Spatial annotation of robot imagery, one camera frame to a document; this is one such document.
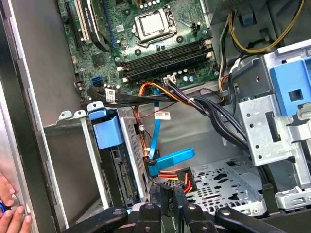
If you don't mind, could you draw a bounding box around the black cable bundle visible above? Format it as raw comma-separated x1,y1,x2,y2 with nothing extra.
87,80,251,151

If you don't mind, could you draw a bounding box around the silver CPU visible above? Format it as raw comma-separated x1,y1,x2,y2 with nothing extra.
139,13,167,37

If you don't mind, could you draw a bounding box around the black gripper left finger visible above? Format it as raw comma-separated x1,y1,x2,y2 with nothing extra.
64,203,163,233

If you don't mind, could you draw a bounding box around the black graphics card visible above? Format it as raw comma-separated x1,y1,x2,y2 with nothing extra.
74,0,111,53

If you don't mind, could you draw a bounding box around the blue data wire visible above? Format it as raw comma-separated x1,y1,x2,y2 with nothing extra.
147,87,196,182

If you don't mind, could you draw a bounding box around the metal disk bay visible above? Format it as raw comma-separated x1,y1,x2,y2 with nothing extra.
42,101,156,225

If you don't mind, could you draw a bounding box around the metal drive cage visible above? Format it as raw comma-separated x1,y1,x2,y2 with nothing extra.
228,40,311,212

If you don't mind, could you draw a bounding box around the green motherboard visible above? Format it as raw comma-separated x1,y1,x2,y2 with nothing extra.
57,0,221,98

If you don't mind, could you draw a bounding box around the yellow wire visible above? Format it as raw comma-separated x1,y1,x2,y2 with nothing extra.
228,0,306,54

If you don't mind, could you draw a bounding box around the person's hand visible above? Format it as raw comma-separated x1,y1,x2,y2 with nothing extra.
0,172,34,233

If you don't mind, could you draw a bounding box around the orange power wire black plug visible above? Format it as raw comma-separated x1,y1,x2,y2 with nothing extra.
157,167,196,216

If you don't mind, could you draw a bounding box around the black PC case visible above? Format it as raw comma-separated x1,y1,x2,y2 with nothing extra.
0,0,311,233

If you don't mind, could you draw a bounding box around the hard disk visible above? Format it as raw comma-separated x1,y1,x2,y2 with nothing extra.
87,108,153,209

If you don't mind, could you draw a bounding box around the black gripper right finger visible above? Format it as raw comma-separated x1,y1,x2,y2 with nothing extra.
173,188,280,233

